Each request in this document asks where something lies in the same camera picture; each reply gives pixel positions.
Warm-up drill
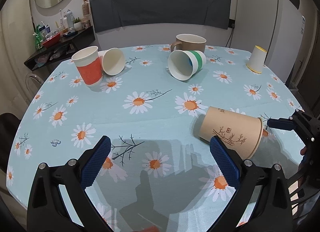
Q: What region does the brown kraft paper cup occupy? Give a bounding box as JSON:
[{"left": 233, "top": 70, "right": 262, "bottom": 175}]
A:
[{"left": 199, "top": 107, "right": 263, "bottom": 159}]

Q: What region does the white cup yellow rim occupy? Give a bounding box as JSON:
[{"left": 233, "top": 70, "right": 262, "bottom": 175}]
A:
[{"left": 246, "top": 45, "right": 267, "bottom": 74}]

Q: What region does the white cup green band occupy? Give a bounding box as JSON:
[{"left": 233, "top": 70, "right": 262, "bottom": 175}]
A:
[{"left": 168, "top": 50, "right": 207, "bottom": 81}]

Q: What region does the white cup red sleeve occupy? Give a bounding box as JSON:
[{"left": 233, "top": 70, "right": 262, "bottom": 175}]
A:
[{"left": 72, "top": 46, "right": 103, "bottom": 86}]

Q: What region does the plain white paper cup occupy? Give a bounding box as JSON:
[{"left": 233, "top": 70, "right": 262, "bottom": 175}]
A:
[{"left": 98, "top": 48, "right": 126, "bottom": 76}]

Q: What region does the person's right hand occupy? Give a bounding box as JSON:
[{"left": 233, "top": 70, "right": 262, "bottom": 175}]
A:
[{"left": 300, "top": 146, "right": 307, "bottom": 156}]

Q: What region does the white refrigerator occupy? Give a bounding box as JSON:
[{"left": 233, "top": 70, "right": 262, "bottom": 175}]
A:
[{"left": 231, "top": 0, "right": 305, "bottom": 82}]

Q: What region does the daisy print blue tablecloth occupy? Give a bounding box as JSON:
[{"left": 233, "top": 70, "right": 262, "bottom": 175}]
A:
[{"left": 6, "top": 45, "right": 300, "bottom": 231}]

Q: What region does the clear acrylic chair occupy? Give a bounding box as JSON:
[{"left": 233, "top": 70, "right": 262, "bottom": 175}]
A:
[{"left": 25, "top": 73, "right": 44, "bottom": 96}]

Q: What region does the brown ceramic mug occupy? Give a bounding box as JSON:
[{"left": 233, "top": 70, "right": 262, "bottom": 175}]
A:
[{"left": 170, "top": 34, "right": 207, "bottom": 53}]

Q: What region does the red bowl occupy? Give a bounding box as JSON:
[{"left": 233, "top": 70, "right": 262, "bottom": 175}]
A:
[{"left": 42, "top": 33, "right": 61, "bottom": 48}]

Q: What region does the green plastic bottle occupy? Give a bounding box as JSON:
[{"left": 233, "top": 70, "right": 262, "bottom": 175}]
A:
[{"left": 33, "top": 25, "right": 42, "bottom": 50}]

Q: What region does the small potted plant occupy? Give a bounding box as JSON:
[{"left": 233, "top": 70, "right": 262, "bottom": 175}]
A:
[{"left": 73, "top": 17, "right": 82, "bottom": 31}]

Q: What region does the black power cable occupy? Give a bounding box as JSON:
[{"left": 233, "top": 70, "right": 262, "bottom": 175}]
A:
[{"left": 226, "top": 19, "right": 235, "bottom": 47}]

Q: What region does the black wall shelf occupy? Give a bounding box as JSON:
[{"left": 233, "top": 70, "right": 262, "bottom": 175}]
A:
[{"left": 24, "top": 26, "right": 95, "bottom": 71}]

